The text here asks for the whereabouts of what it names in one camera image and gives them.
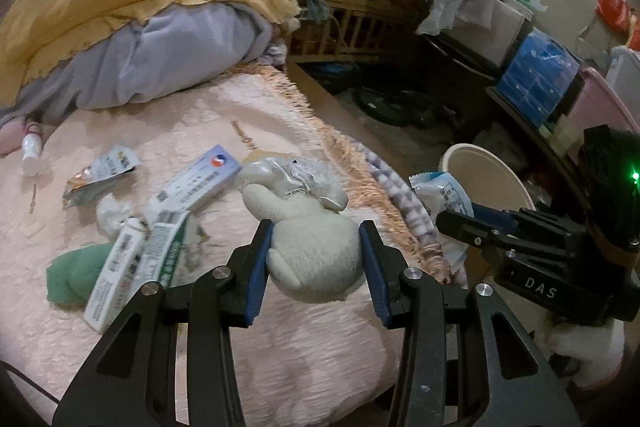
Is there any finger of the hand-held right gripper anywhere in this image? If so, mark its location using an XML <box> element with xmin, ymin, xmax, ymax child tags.
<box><xmin>435</xmin><ymin>209</ymin><xmax>519</xmax><ymax>261</ymax></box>
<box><xmin>470</xmin><ymin>202</ymin><xmax>524</xmax><ymax>234</ymax></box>

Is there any translucent plastic container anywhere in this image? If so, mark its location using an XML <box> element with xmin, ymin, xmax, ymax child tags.
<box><xmin>540</xmin><ymin>112</ymin><xmax>583</xmax><ymax>155</ymax></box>

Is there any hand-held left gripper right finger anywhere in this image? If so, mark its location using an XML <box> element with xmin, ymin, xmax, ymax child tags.
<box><xmin>357</xmin><ymin>219</ymin><xmax>583</xmax><ymax>427</ymax></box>

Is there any white storage bin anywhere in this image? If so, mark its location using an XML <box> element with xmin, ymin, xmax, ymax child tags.
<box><xmin>607</xmin><ymin>44</ymin><xmax>640</xmax><ymax>82</ymax></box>

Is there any long white medicine box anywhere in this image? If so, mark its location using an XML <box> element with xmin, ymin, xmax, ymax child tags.
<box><xmin>84</xmin><ymin>217</ymin><xmax>151</xmax><ymax>333</ymax></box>

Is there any black cable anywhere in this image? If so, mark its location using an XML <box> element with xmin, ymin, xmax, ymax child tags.
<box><xmin>0</xmin><ymin>359</ymin><xmax>61</xmax><ymax>408</ymax></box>

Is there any black round fan base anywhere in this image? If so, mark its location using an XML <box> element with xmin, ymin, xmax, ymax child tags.
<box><xmin>352</xmin><ymin>87</ymin><xmax>441</xmax><ymax>128</ymax></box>

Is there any pink cloth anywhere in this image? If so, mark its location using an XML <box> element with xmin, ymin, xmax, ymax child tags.
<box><xmin>0</xmin><ymin>119</ymin><xmax>26</xmax><ymax>158</ymax></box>

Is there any blue plastic drawer box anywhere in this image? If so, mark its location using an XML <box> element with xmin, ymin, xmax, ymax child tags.
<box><xmin>495</xmin><ymin>29</ymin><xmax>583</xmax><ymax>128</ymax></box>

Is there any green white long box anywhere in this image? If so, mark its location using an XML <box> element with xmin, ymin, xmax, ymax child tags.
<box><xmin>142</xmin><ymin>211</ymin><xmax>193</xmax><ymax>290</ymax></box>

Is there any red hanging bag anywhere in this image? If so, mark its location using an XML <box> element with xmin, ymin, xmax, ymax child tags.
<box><xmin>595</xmin><ymin>0</ymin><xmax>633</xmax><ymax>30</ymax></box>

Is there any white cardboard box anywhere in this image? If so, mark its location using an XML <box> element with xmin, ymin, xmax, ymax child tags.
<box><xmin>480</xmin><ymin>0</ymin><xmax>531</xmax><ymax>68</ymax></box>

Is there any pink storage bin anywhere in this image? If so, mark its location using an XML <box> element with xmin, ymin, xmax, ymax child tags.
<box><xmin>565</xmin><ymin>67</ymin><xmax>640</xmax><ymax>142</ymax></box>

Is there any teal knitted cloth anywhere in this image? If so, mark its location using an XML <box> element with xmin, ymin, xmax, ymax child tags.
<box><xmin>297</xmin><ymin>0</ymin><xmax>327</xmax><ymax>22</ymax></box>

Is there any dark wooden low table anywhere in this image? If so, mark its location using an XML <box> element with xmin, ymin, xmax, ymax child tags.
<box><xmin>487</xmin><ymin>84</ymin><xmax>591</xmax><ymax>208</ymax></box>

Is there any grey quilt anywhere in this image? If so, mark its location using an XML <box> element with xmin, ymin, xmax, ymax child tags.
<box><xmin>0</xmin><ymin>2</ymin><xmax>276</xmax><ymax>130</ymax></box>

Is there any pink embroidered fringed bedspread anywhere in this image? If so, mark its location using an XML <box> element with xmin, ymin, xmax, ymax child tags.
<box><xmin>0</xmin><ymin>64</ymin><xmax>451</xmax><ymax>408</ymax></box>

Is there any green cloth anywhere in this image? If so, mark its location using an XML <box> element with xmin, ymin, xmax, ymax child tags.
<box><xmin>46</xmin><ymin>242</ymin><xmax>118</xmax><ymax>308</ymax></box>

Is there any blue white plastic packet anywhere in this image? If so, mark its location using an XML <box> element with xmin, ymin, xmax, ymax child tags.
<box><xmin>409</xmin><ymin>171</ymin><xmax>476</xmax><ymax>278</ymax></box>

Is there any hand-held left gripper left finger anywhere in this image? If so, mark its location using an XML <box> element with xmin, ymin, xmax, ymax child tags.
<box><xmin>52</xmin><ymin>218</ymin><xmax>275</xmax><ymax>427</ymax></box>

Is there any white medicine box blue face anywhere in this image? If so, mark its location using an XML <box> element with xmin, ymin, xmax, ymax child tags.
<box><xmin>144</xmin><ymin>144</ymin><xmax>243</xmax><ymax>228</ymax></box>

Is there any white printed snack packet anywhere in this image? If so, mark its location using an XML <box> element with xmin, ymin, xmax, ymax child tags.
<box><xmin>62</xmin><ymin>145</ymin><xmax>141</xmax><ymax>212</ymax></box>

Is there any crumpled white tissue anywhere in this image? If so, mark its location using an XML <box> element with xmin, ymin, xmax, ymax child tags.
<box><xmin>95</xmin><ymin>197</ymin><xmax>136</xmax><ymax>238</ymax></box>

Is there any wooden bed frame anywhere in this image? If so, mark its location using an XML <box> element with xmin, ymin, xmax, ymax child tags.
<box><xmin>285</xmin><ymin>59</ymin><xmax>371</xmax><ymax>142</ymax></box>

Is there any grey white striped fleece blanket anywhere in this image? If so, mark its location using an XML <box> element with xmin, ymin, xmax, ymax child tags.
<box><xmin>357</xmin><ymin>146</ymin><xmax>468</xmax><ymax>288</ymax></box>

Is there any dark blue bag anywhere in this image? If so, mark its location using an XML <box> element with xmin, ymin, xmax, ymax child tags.
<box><xmin>300</xmin><ymin>62</ymin><xmax>361</xmax><ymax>84</ymax></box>

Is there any cream plush toy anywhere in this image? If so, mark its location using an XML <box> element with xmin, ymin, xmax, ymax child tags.
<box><xmin>235</xmin><ymin>154</ymin><xmax>363</xmax><ymax>305</ymax></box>

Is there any small white bottle red label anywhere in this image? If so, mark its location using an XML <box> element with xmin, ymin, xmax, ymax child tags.
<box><xmin>21</xmin><ymin>122</ymin><xmax>46</xmax><ymax>178</ymax></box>

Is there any white round bin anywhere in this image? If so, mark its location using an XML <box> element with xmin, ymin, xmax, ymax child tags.
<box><xmin>439</xmin><ymin>143</ymin><xmax>538</xmax><ymax>228</ymax></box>

